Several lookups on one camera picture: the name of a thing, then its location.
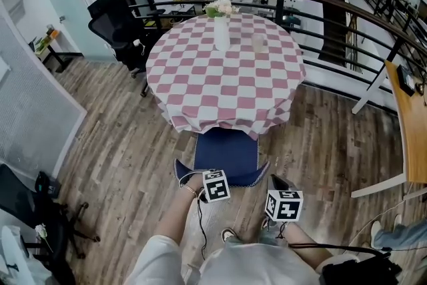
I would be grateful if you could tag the black mesh office chair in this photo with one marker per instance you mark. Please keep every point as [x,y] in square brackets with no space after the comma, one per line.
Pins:
[116,30]

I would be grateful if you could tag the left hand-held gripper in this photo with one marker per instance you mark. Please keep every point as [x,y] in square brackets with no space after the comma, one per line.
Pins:
[217,187]

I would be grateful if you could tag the white flower bouquet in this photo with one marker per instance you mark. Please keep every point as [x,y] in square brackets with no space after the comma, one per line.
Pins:
[221,7]

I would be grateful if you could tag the blue upholstered chair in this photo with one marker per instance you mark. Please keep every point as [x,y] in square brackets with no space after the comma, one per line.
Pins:
[227,153]

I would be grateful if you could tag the person's white shirt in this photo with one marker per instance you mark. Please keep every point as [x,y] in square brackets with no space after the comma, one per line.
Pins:
[260,267]

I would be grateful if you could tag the black office chair with headrest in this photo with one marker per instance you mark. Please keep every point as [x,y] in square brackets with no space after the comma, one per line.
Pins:
[20,200]

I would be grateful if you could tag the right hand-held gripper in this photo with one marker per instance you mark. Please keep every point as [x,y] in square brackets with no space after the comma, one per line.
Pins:
[283,207]

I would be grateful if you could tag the black shoulder bag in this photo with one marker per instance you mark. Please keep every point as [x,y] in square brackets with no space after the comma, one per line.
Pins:
[360,272]

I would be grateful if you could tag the orange box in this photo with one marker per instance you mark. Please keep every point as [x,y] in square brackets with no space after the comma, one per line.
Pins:
[54,33]

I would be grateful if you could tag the black box device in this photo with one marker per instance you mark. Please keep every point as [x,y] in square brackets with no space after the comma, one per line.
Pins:
[405,80]

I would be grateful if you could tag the clear drinking glass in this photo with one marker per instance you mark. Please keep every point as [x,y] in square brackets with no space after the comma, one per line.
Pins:
[259,43]

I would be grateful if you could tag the person's left forearm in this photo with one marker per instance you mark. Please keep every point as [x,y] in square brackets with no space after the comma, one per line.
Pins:
[177,213]

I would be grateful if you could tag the round table with checkered cloth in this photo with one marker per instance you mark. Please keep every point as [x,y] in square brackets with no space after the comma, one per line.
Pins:
[187,43]

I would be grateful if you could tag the person's left shoe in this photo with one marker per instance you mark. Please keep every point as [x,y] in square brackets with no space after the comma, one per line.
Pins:
[229,234]

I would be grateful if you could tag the small side table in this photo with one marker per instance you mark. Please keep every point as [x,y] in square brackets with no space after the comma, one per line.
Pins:
[56,55]

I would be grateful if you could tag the black floor box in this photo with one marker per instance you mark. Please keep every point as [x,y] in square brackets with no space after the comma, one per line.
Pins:
[46,187]

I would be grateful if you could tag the white cloth covered table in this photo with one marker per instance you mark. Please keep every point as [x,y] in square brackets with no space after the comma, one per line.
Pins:
[13,257]

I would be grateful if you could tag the person's left hand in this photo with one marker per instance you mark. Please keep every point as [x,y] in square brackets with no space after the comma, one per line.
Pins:
[193,181]

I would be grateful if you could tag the small dark desk object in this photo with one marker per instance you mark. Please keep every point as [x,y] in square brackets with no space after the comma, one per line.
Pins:
[420,87]

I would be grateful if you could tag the single white artificial flower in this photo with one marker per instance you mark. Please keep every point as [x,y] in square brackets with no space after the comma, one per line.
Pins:
[40,230]

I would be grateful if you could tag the wooden desk with white legs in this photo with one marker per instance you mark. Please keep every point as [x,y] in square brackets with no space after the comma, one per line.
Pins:
[417,130]

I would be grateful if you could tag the person's right forearm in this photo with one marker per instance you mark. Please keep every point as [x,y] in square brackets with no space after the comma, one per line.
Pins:
[307,243]

